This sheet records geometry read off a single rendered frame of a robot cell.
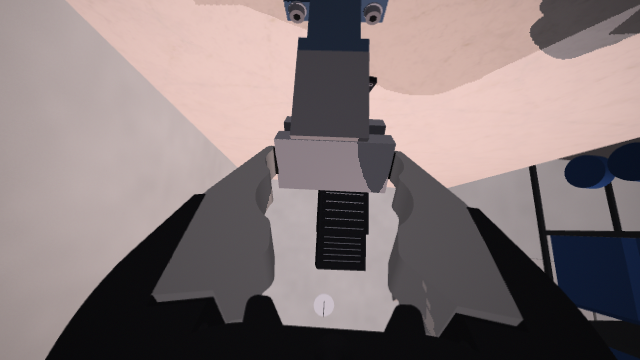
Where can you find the dark grey block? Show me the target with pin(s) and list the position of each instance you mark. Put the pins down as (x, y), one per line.
(335, 165)

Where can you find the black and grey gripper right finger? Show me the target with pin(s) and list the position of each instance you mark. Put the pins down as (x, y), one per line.
(472, 284)

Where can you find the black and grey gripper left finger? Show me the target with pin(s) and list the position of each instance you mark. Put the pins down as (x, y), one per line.
(196, 270)

